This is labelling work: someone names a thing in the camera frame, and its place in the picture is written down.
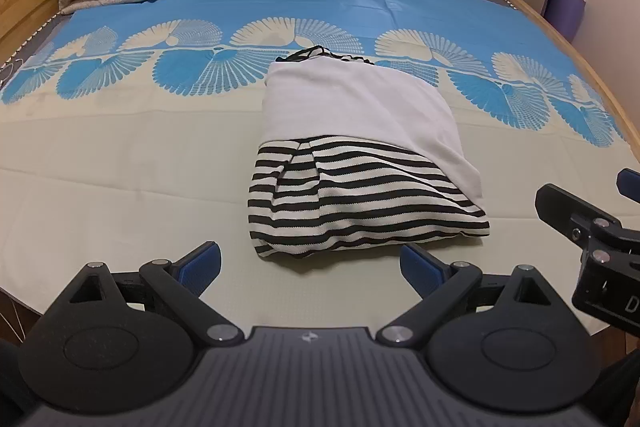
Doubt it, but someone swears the black white striped garment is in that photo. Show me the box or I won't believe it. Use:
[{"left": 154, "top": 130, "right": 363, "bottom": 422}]
[{"left": 247, "top": 46, "right": 492, "bottom": 259}]

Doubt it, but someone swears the blue cream patterned bed sheet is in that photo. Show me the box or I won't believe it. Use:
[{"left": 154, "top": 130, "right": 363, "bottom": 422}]
[{"left": 0, "top": 0, "right": 632, "bottom": 344}]

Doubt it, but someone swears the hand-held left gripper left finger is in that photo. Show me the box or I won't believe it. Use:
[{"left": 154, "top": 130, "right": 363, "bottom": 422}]
[{"left": 42, "top": 241, "right": 247, "bottom": 348}]

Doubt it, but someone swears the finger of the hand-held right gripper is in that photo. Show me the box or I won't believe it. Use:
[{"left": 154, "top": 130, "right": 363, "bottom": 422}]
[
  {"left": 616, "top": 168, "right": 640, "bottom": 198},
  {"left": 534, "top": 183, "right": 626, "bottom": 265}
]

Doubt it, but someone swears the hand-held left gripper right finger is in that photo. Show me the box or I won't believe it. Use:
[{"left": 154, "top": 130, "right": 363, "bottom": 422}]
[{"left": 376, "top": 243, "right": 577, "bottom": 348}]

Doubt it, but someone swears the purple box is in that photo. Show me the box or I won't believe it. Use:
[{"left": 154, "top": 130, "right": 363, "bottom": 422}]
[{"left": 542, "top": 0, "right": 587, "bottom": 44}]

